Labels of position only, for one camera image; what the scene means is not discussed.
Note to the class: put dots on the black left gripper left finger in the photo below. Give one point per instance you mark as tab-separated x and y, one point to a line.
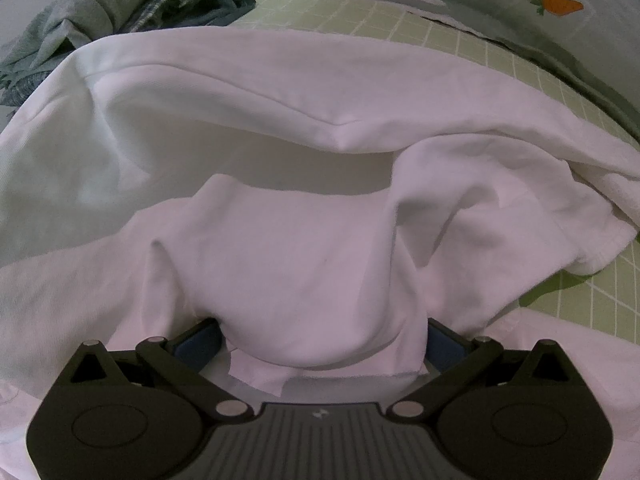
173	365

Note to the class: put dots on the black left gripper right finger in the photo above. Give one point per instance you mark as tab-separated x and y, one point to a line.
464	365

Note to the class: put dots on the white garment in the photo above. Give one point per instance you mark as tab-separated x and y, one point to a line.
323	196

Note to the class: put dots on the pile of folded clothes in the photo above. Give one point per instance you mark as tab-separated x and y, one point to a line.
67	25

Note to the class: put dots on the green grid bed sheet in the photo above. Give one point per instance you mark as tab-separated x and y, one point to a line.
607	300

